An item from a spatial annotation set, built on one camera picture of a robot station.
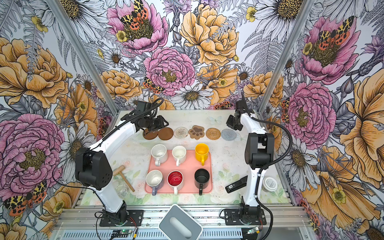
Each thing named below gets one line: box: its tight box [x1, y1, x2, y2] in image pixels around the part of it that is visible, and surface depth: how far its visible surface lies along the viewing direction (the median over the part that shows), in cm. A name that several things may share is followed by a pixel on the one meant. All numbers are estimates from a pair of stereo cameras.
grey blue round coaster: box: [221, 128, 237, 141], surface depth 110 cm
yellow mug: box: [194, 143, 210, 166], surface depth 90 cm
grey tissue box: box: [158, 204, 203, 240], surface depth 70 cm
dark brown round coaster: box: [158, 127, 174, 141], surface depth 108 cm
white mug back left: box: [150, 144, 168, 167], surface depth 91 cm
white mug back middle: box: [172, 145, 187, 167], surface depth 90 cm
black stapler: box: [225, 175, 248, 194], surface depth 84 cm
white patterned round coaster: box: [173, 126, 189, 139], surface depth 111 cm
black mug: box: [194, 168, 210, 196], surface depth 81 cm
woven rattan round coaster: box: [205, 127, 221, 141], surface depth 111 cm
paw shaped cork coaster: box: [188, 125, 205, 140], surface depth 111 cm
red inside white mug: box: [167, 170, 184, 195], surface depth 83 cm
